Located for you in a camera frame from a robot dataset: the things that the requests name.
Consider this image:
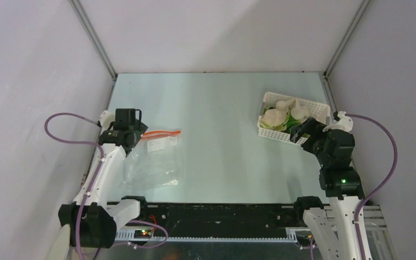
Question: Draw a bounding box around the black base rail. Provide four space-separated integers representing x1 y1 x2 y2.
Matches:
107 203 333 241

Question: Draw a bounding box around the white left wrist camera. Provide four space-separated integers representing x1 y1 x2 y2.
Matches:
97 110 115 129

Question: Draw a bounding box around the white perforated plastic basket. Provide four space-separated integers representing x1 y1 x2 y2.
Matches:
257 92 330 143

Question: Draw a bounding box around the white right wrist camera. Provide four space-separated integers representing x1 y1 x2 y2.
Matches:
323 111 353 133

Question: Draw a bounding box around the white cauliflower toy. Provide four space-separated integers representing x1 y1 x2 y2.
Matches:
260 109 289 131

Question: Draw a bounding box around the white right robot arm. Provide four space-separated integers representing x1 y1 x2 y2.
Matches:
290 113 372 259

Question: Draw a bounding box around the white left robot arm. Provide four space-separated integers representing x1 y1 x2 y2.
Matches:
58 108 150 249

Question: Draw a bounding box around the clear zip bag orange zipper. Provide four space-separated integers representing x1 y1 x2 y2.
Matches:
122 130 184 190

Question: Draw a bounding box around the white oyster mushroom toy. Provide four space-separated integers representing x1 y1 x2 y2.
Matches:
275 98 310 120

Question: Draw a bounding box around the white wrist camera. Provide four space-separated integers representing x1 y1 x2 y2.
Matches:
97 110 115 129
323 111 353 133

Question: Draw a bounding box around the green bok choy toy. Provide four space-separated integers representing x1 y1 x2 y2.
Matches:
259 116 306 133

